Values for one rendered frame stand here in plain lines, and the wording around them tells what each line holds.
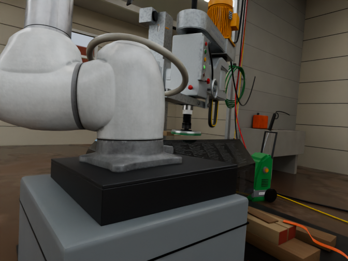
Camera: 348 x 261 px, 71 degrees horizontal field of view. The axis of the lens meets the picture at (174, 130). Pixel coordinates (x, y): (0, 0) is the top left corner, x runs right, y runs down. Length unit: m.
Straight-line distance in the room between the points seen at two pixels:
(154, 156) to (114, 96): 0.15
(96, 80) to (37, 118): 0.15
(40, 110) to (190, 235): 0.38
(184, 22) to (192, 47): 0.18
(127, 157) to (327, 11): 6.64
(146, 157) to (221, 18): 2.05
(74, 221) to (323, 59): 6.44
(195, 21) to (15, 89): 1.37
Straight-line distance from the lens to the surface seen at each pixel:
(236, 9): 4.73
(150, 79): 0.53
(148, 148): 0.52
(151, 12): 2.73
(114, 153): 0.52
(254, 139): 4.52
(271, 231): 2.04
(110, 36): 1.04
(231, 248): 0.59
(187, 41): 1.75
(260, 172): 3.17
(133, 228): 0.40
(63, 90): 0.54
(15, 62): 0.59
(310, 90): 6.58
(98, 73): 0.53
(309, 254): 2.05
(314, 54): 6.73
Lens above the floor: 0.97
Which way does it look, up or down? 3 degrees down
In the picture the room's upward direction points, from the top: 4 degrees clockwise
